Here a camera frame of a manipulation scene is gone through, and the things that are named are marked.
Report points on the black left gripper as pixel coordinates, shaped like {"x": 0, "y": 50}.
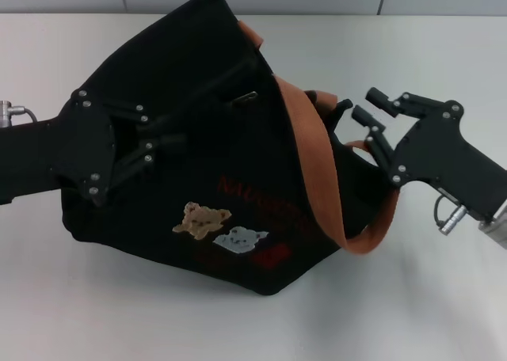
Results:
{"x": 59, "y": 151}

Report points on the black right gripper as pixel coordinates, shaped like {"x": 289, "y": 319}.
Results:
{"x": 443, "y": 155}

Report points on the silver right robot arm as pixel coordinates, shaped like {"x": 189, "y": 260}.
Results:
{"x": 495, "y": 226}

